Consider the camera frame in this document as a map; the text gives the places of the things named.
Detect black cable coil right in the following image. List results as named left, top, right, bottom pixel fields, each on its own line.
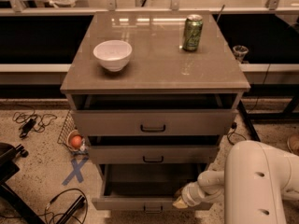
left=226, top=121, right=248, bottom=146

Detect white ceramic bowl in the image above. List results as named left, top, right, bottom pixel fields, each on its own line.
left=93, top=40, right=133, bottom=72

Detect grey drawer cabinet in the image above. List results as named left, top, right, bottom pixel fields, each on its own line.
left=60, top=10, right=251, bottom=217

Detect brown shoe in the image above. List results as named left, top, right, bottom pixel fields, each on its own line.
left=287, top=134, right=299, bottom=156

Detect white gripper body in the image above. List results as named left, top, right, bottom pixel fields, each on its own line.
left=181, top=182, right=204, bottom=206

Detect clear glass cup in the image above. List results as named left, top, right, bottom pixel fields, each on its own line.
left=233, top=45, right=249, bottom=63

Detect grey drawer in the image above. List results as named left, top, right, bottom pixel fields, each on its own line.
left=89, top=146, right=218, bottom=164
left=92, top=163, right=206, bottom=213
left=72, top=110, right=236, bottom=136

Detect black office chair base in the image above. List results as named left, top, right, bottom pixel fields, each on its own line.
left=0, top=142, right=48, bottom=224

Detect green soda can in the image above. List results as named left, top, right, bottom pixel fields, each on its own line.
left=182, top=14, right=203, bottom=51

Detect blue tape cross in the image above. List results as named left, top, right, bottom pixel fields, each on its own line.
left=63, top=158, right=88, bottom=186

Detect wire basket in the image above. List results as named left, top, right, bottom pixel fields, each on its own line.
left=57, top=112, right=88, bottom=156

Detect black power adapter with cable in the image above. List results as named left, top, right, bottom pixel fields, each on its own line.
left=12, top=105, right=57, bottom=139

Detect orange ball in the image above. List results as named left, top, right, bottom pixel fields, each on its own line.
left=70, top=135, right=82, bottom=148

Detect black table leg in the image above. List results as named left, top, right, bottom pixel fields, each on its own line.
left=237, top=102, right=260, bottom=141

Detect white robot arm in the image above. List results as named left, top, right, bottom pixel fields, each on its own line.
left=173, top=141, right=299, bottom=224

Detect black cable on floor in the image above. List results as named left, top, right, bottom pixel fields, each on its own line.
left=44, top=188, right=90, bottom=224

